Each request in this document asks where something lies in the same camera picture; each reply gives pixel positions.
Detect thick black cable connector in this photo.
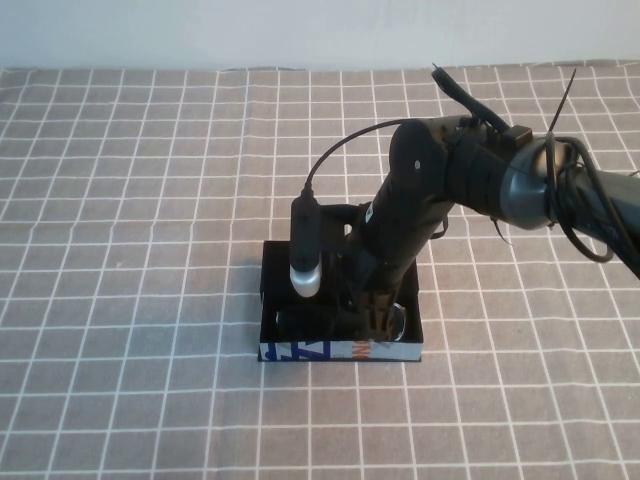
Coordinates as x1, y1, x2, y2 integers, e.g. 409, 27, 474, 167
431, 63, 532, 147

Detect black printed glasses case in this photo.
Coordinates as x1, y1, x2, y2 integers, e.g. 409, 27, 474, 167
255, 239, 425, 364

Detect long black zip tie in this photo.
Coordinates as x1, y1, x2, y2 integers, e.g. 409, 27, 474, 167
547, 68, 578, 147

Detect dark framed glasses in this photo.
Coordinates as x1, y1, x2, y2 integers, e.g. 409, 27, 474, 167
273, 301, 409, 344

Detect looped black arm cable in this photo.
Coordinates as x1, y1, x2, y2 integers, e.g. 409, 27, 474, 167
547, 134, 617, 263

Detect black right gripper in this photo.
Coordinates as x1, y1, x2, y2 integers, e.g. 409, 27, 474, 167
337, 234, 417, 348

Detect grey white-checked tablecloth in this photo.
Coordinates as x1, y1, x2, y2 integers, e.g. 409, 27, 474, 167
0, 58, 640, 480

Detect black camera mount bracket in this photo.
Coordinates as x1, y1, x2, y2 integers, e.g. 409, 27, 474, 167
319, 202, 369, 261

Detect thin black camera cable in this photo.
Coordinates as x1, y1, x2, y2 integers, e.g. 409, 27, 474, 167
301, 118, 402, 195

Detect black silver-tipped wrist camera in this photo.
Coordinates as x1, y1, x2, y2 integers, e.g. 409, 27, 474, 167
289, 192, 323, 299

